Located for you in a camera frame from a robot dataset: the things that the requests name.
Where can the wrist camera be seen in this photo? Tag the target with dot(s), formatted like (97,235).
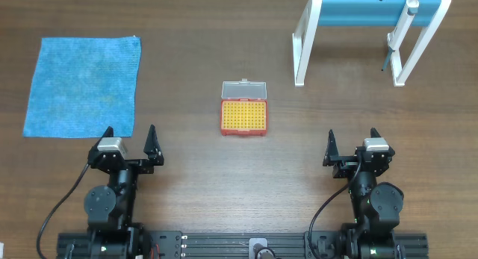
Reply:
(375,144)
(111,144)

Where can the red and yellow tip box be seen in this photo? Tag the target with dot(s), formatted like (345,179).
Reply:
(243,117)

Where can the white and blue stand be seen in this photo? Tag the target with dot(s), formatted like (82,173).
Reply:
(358,10)

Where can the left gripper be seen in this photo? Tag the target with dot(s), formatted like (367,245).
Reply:
(112,162)

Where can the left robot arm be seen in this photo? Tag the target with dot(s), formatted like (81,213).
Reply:
(99,205)

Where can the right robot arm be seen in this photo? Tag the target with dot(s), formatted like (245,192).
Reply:
(388,205)

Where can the mounting rail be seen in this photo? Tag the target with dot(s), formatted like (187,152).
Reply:
(224,244)

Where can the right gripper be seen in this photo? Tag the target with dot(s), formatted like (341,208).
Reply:
(373,162)

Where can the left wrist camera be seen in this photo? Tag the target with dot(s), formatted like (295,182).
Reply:
(111,144)

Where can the white pipette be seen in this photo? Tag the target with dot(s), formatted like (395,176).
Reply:
(404,25)

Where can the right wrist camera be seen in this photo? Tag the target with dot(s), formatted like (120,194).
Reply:
(375,144)

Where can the blue cloth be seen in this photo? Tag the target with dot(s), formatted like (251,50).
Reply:
(82,87)

